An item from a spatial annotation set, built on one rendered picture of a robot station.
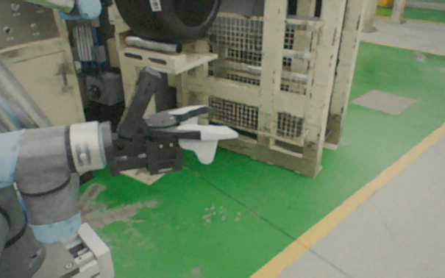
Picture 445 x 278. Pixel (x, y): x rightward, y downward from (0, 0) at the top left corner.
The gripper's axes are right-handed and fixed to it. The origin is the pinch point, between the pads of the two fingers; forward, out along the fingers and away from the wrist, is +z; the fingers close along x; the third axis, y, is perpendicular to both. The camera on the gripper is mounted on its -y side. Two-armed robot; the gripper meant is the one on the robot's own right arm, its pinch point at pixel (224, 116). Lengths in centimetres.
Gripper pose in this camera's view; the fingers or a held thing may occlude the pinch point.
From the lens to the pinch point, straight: 60.2
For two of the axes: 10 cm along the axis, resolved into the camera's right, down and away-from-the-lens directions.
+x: 2.8, 3.3, -9.0
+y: 0.4, 9.4, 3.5
